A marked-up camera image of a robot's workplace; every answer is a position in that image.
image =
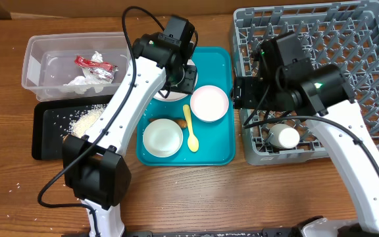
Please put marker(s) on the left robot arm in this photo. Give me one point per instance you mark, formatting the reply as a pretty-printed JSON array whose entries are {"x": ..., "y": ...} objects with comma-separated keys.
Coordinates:
[{"x": 94, "y": 164}]

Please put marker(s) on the cardboard backdrop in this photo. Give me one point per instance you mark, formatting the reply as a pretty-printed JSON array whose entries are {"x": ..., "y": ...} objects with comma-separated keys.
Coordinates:
[{"x": 105, "y": 8}]

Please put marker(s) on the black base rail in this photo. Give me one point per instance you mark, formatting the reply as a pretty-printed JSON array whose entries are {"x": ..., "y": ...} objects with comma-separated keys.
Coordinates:
[{"x": 209, "y": 233}]

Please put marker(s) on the white round plate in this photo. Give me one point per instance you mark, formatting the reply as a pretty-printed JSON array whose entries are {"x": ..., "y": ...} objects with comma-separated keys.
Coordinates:
[{"x": 174, "y": 96}]

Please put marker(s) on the grey dishwasher rack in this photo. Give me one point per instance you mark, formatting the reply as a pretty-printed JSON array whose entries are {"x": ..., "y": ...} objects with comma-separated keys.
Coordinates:
[{"x": 342, "y": 33}]

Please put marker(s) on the white napkin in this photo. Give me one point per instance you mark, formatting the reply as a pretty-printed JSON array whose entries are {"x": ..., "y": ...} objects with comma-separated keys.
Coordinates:
[{"x": 86, "y": 81}]

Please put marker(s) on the brown carrot stick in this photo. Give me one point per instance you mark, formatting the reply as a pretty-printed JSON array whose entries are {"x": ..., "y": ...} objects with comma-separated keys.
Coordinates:
[{"x": 180, "y": 122}]

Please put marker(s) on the white bowl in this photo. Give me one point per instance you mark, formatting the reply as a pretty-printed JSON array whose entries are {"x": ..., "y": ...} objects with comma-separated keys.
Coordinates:
[{"x": 163, "y": 138}]

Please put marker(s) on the clear plastic bin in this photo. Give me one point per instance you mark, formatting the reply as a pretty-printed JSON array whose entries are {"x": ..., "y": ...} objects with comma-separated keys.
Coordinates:
[{"x": 49, "y": 66}]

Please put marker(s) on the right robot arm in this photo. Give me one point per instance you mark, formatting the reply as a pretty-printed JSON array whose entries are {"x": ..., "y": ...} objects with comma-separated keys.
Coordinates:
[{"x": 323, "y": 99}]

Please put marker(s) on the black plastic tray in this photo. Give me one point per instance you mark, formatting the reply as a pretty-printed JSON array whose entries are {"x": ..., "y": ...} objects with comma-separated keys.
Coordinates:
[{"x": 52, "y": 122}]

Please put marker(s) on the red snack wrapper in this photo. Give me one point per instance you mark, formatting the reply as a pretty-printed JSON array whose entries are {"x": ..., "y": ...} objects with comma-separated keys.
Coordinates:
[{"x": 102, "y": 70}]

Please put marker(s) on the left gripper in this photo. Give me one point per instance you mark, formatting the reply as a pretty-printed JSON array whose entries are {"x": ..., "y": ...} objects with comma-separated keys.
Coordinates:
[{"x": 189, "y": 85}]

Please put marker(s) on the pile of white rice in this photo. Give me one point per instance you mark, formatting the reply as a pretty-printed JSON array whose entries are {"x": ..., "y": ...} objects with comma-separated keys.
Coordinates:
[{"x": 85, "y": 120}]

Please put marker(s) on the teal serving tray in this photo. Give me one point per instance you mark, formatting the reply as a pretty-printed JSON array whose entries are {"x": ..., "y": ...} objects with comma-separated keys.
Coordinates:
[{"x": 217, "y": 140}]

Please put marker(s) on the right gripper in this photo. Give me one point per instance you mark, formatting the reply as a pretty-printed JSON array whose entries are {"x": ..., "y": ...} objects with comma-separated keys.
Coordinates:
[{"x": 244, "y": 95}]

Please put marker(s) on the white cup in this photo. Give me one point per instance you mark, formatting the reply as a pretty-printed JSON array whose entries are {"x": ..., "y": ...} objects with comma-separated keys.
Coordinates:
[{"x": 283, "y": 136}]

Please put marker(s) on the yellow plastic spoon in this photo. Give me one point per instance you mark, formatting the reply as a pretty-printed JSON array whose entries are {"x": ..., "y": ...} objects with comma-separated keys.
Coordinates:
[{"x": 193, "y": 142}]

